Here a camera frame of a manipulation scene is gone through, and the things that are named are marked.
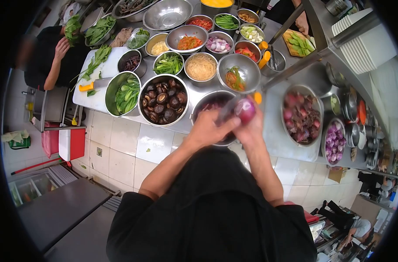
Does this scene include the glass top chest freezer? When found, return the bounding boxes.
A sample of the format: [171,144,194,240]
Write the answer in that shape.
[7,164,78,207]

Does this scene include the steel pot of yellow liquid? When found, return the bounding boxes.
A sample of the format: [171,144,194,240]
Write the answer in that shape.
[200,0,235,17]

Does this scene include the pile of sliced green vegetable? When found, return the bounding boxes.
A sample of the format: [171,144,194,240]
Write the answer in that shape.
[288,32,316,56]

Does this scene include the red and white plastic box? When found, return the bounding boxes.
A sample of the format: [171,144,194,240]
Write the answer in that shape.
[41,123,86,162]

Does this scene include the white cutting board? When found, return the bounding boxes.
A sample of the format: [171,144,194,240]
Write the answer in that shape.
[72,47,131,113]

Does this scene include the grey steel table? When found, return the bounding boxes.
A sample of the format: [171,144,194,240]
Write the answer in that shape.
[17,178,122,262]

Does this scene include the orange handled cleaver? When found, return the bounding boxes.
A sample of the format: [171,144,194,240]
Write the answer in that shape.
[79,77,113,92]

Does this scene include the steel bowl of tomato pieces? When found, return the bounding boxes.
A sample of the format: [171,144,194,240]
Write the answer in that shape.
[234,40,262,63]

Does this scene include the large empty steel bowl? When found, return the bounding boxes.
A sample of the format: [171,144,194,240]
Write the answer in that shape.
[143,0,194,31]

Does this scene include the steel bowl of carrot strips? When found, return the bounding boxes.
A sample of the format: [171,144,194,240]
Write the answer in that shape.
[217,54,261,95]

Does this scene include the steel bowl of bok choy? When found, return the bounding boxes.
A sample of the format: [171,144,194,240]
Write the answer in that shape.
[104,71,142,118]

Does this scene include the steel bowl of minced garlic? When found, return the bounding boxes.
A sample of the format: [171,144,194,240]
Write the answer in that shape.
[145,33,169,57]

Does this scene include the peeled red onion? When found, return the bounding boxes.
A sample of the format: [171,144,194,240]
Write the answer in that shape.
[234,98,256,125]

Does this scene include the steel bowl of pale noodles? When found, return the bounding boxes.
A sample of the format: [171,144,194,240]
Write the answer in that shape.
[184,52,218,88]

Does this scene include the large bowl of unpeeled onions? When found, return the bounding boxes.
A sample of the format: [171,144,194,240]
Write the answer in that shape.
[280,84,324,148]

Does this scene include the steel bowl of leafy greens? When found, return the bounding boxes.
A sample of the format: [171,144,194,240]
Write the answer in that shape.
[84,16,117,47]

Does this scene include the person's body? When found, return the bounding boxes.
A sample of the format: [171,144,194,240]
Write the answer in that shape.
[106,146,318,262]

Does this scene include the red mop handle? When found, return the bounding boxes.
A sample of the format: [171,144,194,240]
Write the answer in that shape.
[11,157,63,176]

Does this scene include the steel overhead shelf frame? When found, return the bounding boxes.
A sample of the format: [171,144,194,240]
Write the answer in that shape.
[261,0,398,151]

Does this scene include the steel bowl of dark seafood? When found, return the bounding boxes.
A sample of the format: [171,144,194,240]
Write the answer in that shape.
[112,0,160,23]

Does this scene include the steel bowl of red onion chunks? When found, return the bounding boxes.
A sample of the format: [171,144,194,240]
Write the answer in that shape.
[205,31,234,60]

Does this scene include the person's right fingers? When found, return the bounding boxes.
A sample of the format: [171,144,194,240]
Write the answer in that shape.
[250,95,266,126]

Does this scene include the steel side trolley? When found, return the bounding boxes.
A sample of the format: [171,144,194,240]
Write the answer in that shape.
[22,86,87,132]

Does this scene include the person's left thumb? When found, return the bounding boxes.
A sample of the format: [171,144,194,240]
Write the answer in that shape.
[219,117,242,131]

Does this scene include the green can with cloth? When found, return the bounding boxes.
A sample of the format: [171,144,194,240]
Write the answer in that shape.
[1,130,31,150]

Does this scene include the bunch of loose leafy greens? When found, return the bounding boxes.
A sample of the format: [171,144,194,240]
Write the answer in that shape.
[70,45,113,91]

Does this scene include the steel bowl of green pepper strips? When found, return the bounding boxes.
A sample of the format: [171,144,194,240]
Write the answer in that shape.
[153,51,185,76]

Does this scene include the steel bowl of chopped orange chilli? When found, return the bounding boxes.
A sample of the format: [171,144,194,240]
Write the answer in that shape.
[166,25,209,55]

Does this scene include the cardboard box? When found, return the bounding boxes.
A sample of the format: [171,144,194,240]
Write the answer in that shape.
[328,166,348,184]

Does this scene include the person's left hand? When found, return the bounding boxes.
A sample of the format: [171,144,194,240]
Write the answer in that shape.
[187,109,242,148]

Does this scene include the bowl of peeled purple onions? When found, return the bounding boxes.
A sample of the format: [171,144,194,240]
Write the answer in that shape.
[321,118,347,167]

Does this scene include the stack of white plates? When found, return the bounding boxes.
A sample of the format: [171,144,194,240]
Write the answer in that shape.
[331,8,397,74]

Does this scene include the steel utensil container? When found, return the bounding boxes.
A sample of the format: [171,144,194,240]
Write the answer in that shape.
[258,41,286,78]

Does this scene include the steel bowl of onion peels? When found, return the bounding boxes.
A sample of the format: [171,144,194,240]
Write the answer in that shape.
[190,90,243,147]

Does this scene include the steel bowl of chopped leek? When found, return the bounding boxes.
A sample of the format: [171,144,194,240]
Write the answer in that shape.
[239,23,266,44]

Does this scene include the orange handled paring knife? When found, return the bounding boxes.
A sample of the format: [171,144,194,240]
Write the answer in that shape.
[216,92,262,126]

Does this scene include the stack of small steel bowls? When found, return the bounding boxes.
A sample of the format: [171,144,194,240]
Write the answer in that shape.
[345,123,361,148]

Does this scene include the pile of brown meat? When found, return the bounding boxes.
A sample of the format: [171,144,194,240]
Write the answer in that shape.
[109,27,133,48]

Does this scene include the wooden cutting board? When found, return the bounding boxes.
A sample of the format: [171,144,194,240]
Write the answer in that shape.
[282,29,317,58]

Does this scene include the steel bowl of dark dried chillies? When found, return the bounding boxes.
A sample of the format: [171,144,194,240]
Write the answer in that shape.
[117,49,147,78]

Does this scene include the steel bowl of chopped red chilli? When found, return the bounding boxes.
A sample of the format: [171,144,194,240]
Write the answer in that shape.
[185,15,214,32]

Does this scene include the held bunch of greens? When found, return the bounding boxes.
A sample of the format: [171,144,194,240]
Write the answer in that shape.
[64,14,82,47]

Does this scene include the steel bowl of green beans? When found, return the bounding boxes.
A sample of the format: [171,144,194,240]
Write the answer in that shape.
[214,13,241,33]

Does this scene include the steel bowl of shiitake mushrooms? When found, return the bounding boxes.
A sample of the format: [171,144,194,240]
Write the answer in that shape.
[138,74,190,128]

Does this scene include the shallow empty steel bowl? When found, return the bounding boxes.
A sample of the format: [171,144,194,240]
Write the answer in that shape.
[80,7,105,33]

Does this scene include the film covered bowl of greens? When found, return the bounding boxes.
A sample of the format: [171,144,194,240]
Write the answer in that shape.
[126,28,151,50]

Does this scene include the person's right hand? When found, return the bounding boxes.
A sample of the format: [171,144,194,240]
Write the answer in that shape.
[232,95,266,148]

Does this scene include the steel bowl of brown pieces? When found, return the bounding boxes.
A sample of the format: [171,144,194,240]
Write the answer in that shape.
[237,9,260,26]

